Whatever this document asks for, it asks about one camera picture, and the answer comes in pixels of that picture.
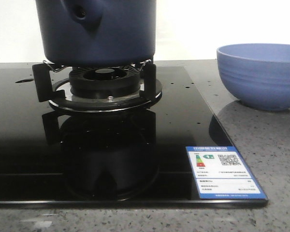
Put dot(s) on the light blue bowl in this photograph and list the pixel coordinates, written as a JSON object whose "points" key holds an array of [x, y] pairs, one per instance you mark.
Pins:
{"points": [[257, 74]]}

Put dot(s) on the right black pot support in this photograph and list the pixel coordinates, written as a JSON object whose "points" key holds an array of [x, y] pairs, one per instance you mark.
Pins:
{"points": [[59, 94]]}

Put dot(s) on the dark blue cooking pot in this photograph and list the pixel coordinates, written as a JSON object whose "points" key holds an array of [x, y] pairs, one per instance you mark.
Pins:
{"points": [[97, 33]]}

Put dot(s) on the right gas burner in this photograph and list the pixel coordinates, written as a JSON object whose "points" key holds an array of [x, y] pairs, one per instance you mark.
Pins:
{"points": [[94, 83]]}

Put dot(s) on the blue energy label sticker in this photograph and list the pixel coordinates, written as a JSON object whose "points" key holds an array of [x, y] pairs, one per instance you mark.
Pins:
{"points": [[221, 173]]}

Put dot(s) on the black glass gas cooktop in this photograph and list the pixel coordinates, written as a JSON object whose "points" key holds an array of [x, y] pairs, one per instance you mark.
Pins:
{"points": [[130, 159]]}

